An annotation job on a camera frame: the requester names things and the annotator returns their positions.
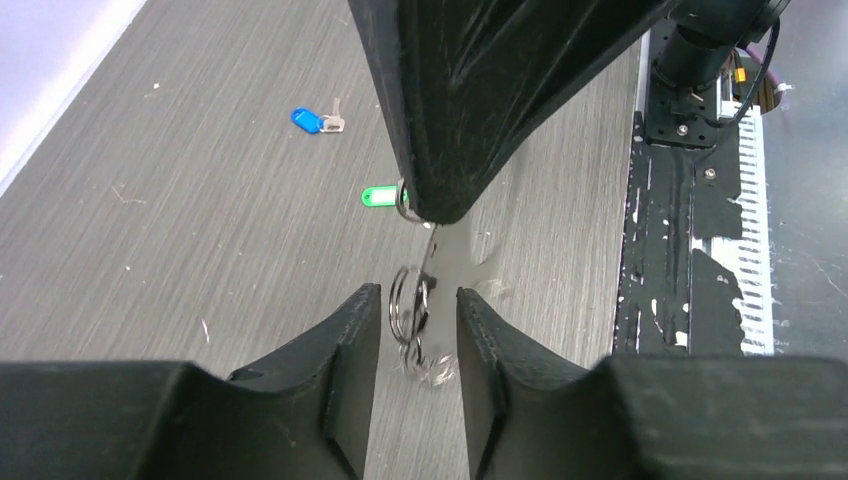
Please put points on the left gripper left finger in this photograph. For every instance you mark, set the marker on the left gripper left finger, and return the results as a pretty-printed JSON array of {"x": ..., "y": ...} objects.
[{"x": 310, "y": 405}]

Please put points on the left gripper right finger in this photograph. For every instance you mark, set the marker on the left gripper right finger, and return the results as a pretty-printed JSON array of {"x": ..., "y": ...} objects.
[{"x": 529, "y": 413}]

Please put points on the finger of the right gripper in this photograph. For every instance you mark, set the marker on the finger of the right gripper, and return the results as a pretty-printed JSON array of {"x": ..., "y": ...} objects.
[{"x": 462, "y": 83}]

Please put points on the metal keyring holder plate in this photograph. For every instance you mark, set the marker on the metal keyring holder plate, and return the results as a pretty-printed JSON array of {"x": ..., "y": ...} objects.
[{"x": 422, "y": 301}]

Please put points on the green tagged key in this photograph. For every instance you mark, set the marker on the green tagged key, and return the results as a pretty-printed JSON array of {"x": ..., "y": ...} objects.
[{"x": 395, "y": 196}]

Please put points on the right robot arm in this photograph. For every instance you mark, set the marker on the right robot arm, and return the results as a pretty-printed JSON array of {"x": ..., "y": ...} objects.
[{"x": 713, "y": 26}]

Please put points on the blue tagged key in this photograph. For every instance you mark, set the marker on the blue tagged key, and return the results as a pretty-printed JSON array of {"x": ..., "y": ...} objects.
[{"x": 313, "y": 123}]

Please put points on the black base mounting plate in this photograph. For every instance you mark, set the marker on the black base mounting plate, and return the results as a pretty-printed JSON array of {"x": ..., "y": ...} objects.
[{"x": 683, "y": 192}]

